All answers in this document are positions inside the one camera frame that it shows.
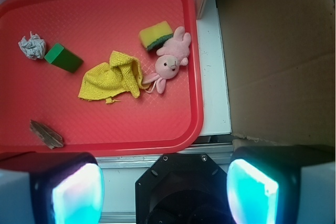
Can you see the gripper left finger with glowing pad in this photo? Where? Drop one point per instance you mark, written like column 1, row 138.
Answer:
column 51, row 188

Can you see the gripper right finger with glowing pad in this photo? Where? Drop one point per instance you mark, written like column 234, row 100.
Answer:
column 282, row 184

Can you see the yellow knitted cloth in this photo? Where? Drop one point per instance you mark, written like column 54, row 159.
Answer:
column 123, row 73

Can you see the green wooden block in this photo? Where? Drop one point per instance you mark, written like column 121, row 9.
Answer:
column 61, row 57

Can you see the crumpled white paper ball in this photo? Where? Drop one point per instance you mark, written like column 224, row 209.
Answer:
column 33, row 48

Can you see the brown cardboard box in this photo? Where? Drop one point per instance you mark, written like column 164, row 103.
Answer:
column 280, row 66

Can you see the pink plush bunny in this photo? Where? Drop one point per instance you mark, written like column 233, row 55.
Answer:
column 173, row 54

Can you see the red plastic tray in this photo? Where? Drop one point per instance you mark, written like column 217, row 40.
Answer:
column 47, row 46

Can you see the yellow green sponge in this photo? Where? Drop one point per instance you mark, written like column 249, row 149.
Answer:
column 156, row 35

